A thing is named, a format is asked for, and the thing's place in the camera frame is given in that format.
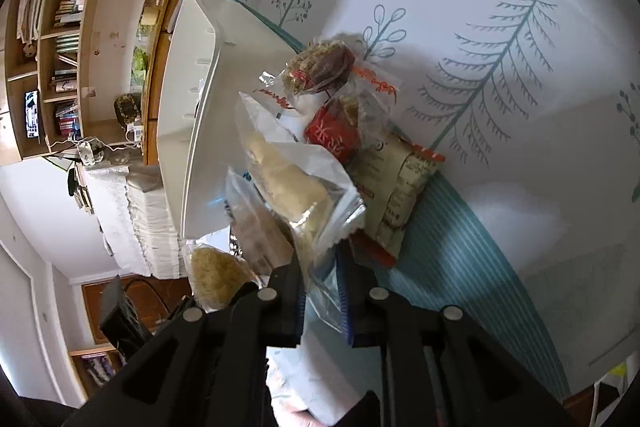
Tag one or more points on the noodle snack packet red trim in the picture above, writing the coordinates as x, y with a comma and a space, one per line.
215, 274

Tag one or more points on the small red snack packet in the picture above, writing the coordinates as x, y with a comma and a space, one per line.
332, 132

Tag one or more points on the dark patterned pouch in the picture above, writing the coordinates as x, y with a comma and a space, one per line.
127, 108

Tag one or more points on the clear cake packet blue print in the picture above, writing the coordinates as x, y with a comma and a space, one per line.
255, 227

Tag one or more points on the white power strip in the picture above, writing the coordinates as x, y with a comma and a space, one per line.
135, 133

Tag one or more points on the large clear bread packet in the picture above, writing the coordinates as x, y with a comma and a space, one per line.
280, 182

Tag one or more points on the white patterned bag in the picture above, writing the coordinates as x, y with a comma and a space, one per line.
90, 152

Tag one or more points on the brown wooden door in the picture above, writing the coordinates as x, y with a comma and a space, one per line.
90, 312

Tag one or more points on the wooden bookshelf hutch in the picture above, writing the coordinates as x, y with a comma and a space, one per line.
100, 72

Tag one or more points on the row of red blue books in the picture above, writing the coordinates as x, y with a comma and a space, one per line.
67, 119

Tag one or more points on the dark nut snack packet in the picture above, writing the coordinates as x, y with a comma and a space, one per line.
325, 64

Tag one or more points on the cream cup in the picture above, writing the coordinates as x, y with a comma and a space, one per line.
149, 17

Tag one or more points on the wooden desk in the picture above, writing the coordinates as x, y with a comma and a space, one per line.
154, 107

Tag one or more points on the small screen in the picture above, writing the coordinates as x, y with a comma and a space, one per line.
32, 114

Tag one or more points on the green packets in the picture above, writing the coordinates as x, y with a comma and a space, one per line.
141, 64

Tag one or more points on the small wooden bookshelf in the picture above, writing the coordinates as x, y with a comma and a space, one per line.
95, 367

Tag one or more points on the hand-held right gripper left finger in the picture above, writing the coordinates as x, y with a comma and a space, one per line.
285, 307

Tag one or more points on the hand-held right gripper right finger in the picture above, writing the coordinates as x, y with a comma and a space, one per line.
346, 302

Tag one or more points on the tree print tablecloth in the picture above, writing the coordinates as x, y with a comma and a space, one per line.
500, 157

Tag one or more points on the stack of books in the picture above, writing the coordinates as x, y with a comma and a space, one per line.
80, 189

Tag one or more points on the white plastic bin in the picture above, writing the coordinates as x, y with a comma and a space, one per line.
240, 72

